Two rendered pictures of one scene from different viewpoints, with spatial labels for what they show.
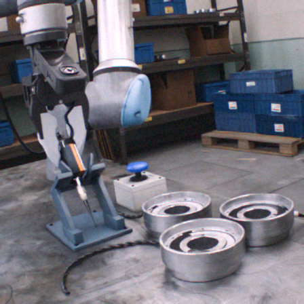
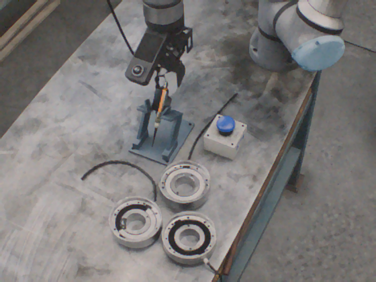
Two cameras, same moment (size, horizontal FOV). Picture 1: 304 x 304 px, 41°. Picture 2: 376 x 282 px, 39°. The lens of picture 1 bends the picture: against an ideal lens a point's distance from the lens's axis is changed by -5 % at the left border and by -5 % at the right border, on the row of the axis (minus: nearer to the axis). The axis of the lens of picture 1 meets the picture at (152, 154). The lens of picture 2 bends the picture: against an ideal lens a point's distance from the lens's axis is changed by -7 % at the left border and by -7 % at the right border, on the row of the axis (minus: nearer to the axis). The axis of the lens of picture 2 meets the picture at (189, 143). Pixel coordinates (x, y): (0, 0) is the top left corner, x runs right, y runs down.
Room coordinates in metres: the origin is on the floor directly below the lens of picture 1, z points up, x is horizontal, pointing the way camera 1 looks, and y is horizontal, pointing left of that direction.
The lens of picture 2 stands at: (0.28, -0.57, 1.78)
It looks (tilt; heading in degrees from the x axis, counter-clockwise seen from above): 52 degrees down; 58
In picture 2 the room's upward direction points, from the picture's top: 2 degrees counter-clockwise
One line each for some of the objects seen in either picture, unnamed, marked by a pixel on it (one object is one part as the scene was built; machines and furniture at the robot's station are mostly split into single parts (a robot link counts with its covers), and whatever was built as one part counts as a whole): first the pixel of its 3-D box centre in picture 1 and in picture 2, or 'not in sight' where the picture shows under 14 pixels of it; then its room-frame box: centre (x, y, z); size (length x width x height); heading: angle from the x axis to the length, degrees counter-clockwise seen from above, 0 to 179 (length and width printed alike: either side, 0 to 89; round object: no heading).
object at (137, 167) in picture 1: (138, 176); (225, 129); (0.75, 0.03, 0.85); 0.04 x 0.04 x 0.05
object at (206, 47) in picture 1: (208, 40); not in sight; (5.23, -0.87, 1.19); 0.45 x 0.40 x 0.37; 115
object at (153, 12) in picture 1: (159, 8); not in sight; (4.92, -0.30, 1.61); 0.52 x 0.38 x 0.22; 123
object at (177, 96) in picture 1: (171, 89); not in sight; (4.93, -0.32, 0.67); 0.52 x 0.43 x 0.43; 120
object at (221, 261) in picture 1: (203, 249); (135, 223); (0.48, -0.05, 0.82); 0.10 x 0.10 x 0.04
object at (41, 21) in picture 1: (41, 22); (161, 6); (0.68, 0.15, 1.14); 0.08 x 0.08 x 0.05
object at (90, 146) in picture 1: (72, 153); (279, 37); (1.04, 0.20, 0.85); 0.15 x 0.15 x 0.10
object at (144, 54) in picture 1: (125, 55); not in sight; (4.66, 0.15, 1.11); 0.52 x 0.38 x 0.22; 120
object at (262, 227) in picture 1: (257, 219); (189, 239); (0.55, -0.14, 0.82); 0.10 x 0.10 x 0.04
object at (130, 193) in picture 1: (139, 188); (226, 134); (0.75, 0.03, 0.82); 0.08 x 0.07 x 0.05; 30
